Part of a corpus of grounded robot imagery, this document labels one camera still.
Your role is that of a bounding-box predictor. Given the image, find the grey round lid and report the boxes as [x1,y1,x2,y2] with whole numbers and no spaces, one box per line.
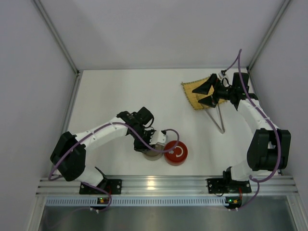
[144,144,164,156]

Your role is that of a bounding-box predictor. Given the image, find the grey-banded steel bowl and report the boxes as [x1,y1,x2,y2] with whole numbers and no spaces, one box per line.
[143,154,162,161]

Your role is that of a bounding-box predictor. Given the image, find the steel serving tongs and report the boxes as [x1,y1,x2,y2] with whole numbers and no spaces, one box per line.
[201,104,226,134]

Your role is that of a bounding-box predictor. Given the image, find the red-banded steel bowl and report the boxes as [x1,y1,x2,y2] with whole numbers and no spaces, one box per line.
[165,159,185,166]

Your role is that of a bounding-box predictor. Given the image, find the red round lid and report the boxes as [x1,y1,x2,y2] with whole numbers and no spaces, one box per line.
[164,141,188,162]

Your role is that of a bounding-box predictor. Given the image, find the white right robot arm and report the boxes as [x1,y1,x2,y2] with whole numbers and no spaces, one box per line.
[192,71,291,181]

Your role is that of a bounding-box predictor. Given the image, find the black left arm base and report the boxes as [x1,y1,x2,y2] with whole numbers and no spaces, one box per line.
[79,179,122,195]

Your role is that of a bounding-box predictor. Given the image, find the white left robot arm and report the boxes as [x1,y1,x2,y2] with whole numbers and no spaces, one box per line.
[49,107,159,189]

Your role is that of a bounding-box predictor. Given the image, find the bamboo mat tray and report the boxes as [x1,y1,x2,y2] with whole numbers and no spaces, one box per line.
[181,77,214,111]

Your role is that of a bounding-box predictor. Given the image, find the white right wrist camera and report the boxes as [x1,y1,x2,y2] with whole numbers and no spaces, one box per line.
[218,70,229,87]

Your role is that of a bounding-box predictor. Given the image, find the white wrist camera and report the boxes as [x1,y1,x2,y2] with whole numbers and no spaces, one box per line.
[218,70,229,87]
[149,131,167,146]

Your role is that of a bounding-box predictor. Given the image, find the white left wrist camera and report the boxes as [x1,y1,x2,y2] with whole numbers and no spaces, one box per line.
[149,131,167,146]

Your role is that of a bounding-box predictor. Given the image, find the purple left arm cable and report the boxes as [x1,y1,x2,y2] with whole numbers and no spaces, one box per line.
[48,121,180,212]

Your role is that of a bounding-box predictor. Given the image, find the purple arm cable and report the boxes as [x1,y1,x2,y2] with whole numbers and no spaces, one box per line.
[48,121,180,212]
[220,49,282,212]

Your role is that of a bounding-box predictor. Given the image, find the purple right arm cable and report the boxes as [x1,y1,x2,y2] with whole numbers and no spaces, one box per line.
[220,49,282,212]

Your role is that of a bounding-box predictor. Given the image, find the slotted cable duct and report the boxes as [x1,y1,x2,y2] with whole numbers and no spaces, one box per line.
[45,196,240,207]

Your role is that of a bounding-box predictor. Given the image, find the aluminium front rail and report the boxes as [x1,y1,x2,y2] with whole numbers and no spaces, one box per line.
[36,175,298,196]

